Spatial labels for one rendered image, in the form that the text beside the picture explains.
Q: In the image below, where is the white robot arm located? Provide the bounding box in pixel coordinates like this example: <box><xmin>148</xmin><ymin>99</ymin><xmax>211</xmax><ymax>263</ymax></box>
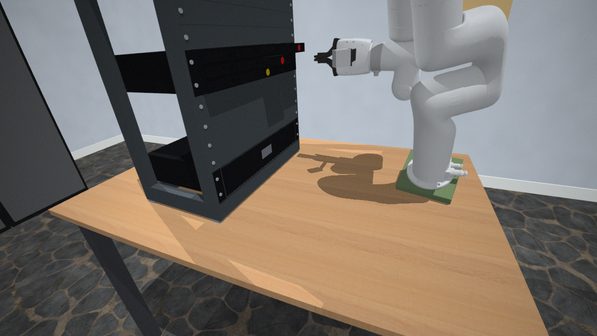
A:
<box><xmin>370</xmin><ymin>0</ymin><xmax>509</xmax><ymax>189</ymax></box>

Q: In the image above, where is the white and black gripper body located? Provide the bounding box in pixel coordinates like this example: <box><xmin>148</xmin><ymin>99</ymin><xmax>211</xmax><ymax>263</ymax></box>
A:
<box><xmin>336</xmin><ymin>38</ymin><xmax>373</xmax><ymax>76</ymax></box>

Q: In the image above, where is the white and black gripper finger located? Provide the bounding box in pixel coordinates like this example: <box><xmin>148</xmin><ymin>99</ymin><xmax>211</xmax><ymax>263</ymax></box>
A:
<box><xmin>314</xmin><ymin>58</ymin><xmax>338</xmax><ymax>76</ymax></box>
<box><xmin>314</xmin><ymin>38</ymin><xmax>340</xmax><ymax>58</ymax></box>

